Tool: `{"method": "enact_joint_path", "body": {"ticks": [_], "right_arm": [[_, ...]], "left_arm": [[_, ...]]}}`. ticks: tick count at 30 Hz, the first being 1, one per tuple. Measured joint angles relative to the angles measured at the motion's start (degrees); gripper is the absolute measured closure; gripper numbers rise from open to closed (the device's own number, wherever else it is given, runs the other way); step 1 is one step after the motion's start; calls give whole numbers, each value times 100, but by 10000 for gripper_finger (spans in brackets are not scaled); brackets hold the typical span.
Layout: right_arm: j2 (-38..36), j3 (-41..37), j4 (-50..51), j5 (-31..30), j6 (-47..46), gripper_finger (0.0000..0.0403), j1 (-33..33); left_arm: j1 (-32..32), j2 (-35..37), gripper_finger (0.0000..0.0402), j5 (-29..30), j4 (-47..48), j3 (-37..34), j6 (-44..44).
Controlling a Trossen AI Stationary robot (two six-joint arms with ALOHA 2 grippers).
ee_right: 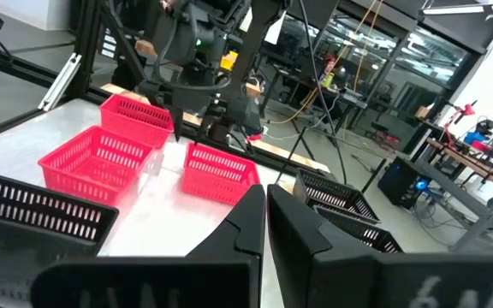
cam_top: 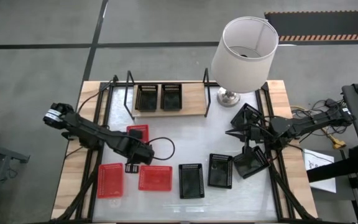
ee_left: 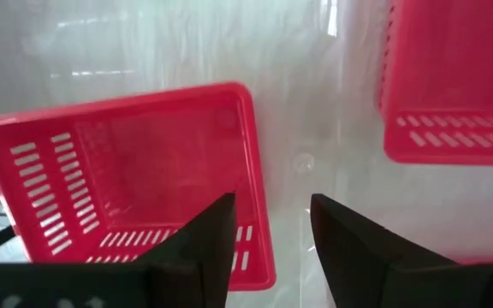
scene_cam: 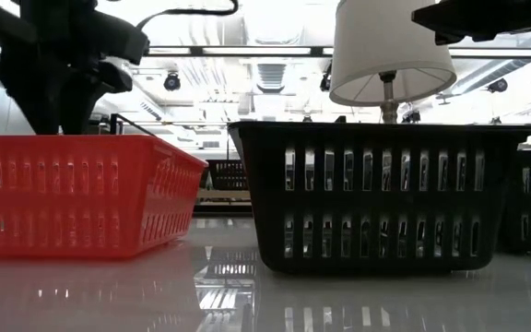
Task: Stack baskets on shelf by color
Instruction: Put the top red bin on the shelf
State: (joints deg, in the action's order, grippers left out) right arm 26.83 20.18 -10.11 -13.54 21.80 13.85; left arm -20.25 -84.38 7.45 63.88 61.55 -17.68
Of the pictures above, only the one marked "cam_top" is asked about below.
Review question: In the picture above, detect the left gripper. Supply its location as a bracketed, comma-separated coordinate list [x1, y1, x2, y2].
[121, 136, 155, 174]

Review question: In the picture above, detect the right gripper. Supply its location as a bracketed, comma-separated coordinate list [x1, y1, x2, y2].
[224, 123, 265, 146]

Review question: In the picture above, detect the black slotted plastic basket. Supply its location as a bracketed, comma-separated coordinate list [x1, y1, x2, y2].
[178, 162, 206, 200]
[230, 102, 264, 130]
[160, 83, 183, 112]
[232, 145, 270, 180]
[134, 83, 159, 113]
[207, 152, 234, 190]

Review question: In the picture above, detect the red slotted plastic basket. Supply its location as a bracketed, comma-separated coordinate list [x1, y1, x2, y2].
[126, 124, 150, 144]
[137, 165, 173, 192]
[96, 162, 124, 199]

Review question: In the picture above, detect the table lamp with white shade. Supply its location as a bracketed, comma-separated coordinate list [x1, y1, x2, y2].
[210, 16, 280, 108]

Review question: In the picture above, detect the white paper sheet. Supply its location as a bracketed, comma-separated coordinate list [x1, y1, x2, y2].
[303, 148, 337, 194]

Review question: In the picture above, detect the black mat with hazard stripes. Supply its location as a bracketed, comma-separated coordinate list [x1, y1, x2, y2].
[264, 10, 358, 42]

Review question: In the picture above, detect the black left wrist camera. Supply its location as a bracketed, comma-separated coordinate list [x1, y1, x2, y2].
[129, 129, 144, 140]

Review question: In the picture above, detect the black left wrist camera cable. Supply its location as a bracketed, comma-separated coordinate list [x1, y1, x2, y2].
[146, 136, 176, 161]

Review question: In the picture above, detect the wooden shelf with black frame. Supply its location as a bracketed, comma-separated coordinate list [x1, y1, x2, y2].
[122, 67, 213, 121]

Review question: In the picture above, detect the black aluminium rig frame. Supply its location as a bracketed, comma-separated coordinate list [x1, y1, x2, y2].
[50, 74, 318, 224]

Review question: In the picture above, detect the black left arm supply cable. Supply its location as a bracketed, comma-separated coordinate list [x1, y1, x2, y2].
[76, 80, 114, 113]

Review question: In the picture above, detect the yellow cable connector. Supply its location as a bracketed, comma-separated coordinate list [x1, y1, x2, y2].
[328, 133, 347, 150]

